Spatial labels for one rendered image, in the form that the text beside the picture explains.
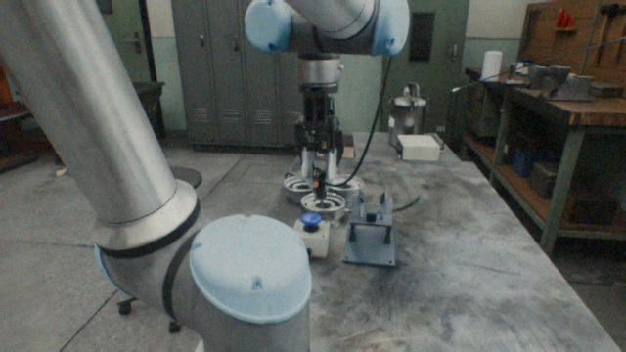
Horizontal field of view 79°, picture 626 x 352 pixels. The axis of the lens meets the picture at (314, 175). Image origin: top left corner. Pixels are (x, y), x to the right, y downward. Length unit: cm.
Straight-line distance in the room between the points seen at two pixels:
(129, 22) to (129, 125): 437
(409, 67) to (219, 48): 177
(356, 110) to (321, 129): 348
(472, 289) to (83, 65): 65
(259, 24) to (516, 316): 59
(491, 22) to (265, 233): 395
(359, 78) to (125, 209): 377
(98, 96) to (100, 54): 3
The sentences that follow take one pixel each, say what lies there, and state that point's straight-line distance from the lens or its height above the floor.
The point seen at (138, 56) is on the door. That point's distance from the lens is 474.
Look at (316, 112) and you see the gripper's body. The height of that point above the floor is 109.
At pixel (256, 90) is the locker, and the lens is 375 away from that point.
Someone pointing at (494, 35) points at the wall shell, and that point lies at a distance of 425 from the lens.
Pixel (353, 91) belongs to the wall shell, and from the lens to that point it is 411.
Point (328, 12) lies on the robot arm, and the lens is 43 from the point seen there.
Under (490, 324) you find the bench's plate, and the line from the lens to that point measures 68.
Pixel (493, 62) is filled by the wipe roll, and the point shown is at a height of 99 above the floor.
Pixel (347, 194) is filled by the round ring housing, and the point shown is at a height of 83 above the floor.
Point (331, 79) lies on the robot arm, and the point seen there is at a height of 114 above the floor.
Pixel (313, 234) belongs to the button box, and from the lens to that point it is 76.
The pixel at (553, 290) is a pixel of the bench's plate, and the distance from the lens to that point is 80.
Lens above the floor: 123
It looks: 22 degrees down
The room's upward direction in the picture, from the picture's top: straight up
